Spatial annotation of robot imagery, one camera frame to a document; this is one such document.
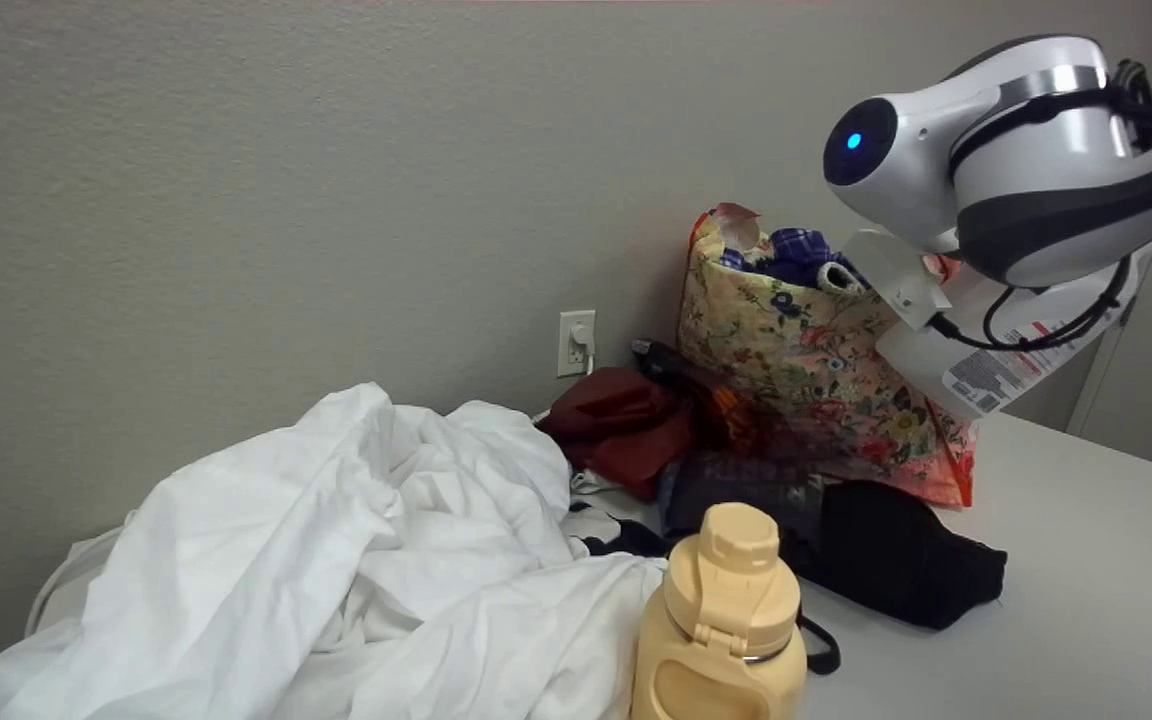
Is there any floral pink laundry bag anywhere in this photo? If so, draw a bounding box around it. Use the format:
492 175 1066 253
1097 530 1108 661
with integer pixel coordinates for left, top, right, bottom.
672 200 982 511

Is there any dark red garment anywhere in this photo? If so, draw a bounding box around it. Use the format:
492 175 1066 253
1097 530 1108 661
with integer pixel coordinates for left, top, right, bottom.
532 366 703 502

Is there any black fabric piece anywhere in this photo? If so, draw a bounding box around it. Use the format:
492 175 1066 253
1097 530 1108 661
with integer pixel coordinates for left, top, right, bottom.
621 334 698 395

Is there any orange patterned garment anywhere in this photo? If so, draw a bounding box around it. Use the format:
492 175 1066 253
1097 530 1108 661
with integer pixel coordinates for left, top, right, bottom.
698 382 782 461

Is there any dark purple garment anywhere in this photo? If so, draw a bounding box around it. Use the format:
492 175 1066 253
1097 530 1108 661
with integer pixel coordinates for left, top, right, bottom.
659 445 831 540

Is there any blue garment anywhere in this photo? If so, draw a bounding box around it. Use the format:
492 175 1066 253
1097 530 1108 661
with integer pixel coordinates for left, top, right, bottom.
719 224 861 290

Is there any small white rimmed item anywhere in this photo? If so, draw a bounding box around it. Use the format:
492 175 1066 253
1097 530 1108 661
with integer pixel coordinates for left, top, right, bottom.
812 254 873 298

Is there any tan plastic water bottle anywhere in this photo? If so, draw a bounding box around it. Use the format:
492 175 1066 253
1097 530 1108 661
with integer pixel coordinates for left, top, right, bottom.
626 501 812 720

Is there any white crumpled bed sheet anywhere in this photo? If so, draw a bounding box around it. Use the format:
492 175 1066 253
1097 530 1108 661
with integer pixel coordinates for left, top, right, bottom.
0 380 672 720

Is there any black garment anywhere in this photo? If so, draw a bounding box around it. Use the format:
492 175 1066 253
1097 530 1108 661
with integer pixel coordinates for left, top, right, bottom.
790 474 1011 634

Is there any white wall outlet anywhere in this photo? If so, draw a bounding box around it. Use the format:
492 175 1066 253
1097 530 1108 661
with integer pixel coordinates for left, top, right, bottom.
551 309 600 382

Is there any thin black strap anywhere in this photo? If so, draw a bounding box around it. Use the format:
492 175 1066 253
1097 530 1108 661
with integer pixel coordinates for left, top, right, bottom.
792 607 846 678

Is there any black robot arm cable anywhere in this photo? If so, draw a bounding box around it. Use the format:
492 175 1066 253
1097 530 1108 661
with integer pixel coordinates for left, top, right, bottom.
930 54 1152 356

